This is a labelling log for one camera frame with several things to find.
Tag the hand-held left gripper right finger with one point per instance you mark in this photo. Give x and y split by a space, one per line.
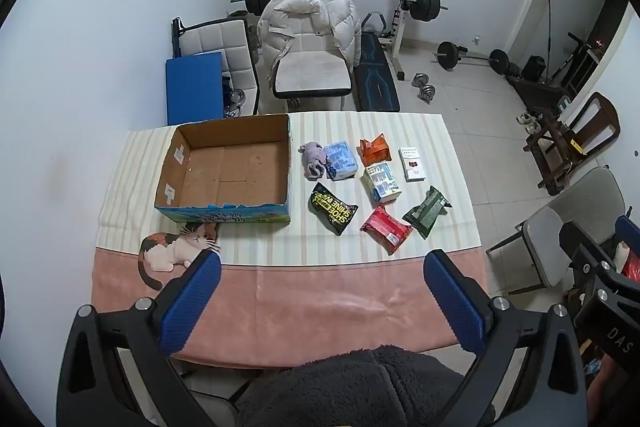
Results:
455 302

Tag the white quilted chair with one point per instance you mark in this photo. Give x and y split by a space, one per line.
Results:
220 39

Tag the cardboard box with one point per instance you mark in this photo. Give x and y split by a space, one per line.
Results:
230 167

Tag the person's dark fleece clothing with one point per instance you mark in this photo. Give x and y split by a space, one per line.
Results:
360 387

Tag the chrome weight plates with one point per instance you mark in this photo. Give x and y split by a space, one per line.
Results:
235 99

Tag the orange snack packet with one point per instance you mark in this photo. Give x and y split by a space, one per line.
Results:
375 149

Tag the purple plush toy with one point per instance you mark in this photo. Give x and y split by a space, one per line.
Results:
314 157

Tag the dark wooden chair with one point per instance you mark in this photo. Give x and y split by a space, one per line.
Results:
590 127

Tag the floor barbell with black plates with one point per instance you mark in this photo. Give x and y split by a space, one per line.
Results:
447 54

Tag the white puffer jacket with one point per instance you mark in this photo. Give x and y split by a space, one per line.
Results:
310 19

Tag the red packet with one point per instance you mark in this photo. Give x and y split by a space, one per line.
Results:
386 228

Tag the striped pink tablecloth with cat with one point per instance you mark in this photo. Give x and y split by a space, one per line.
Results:
325 297

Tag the small white box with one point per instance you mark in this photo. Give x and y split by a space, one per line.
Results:
412 164

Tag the grey cushioned chair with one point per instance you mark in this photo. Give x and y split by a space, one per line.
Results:
550 242

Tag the blue folded mat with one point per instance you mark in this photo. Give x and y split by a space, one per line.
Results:
194 89

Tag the pair of light shoes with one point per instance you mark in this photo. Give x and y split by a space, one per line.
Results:
527 118

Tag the blue plastic tissue packet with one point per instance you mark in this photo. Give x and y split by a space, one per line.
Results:
341 159

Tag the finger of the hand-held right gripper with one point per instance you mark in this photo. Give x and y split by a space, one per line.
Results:
582 252
629 227

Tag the black box on floor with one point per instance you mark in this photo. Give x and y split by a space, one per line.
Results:
533 68

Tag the black and blue weight bench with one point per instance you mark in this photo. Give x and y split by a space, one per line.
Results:
375 82

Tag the green packet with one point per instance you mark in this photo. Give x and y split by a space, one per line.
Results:
425 212

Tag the black and yellow packet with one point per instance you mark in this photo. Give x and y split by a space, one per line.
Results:
332 207

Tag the white and blue carton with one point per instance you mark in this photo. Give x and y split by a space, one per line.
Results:
381 181

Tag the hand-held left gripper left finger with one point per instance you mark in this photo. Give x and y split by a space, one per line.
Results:
192 302

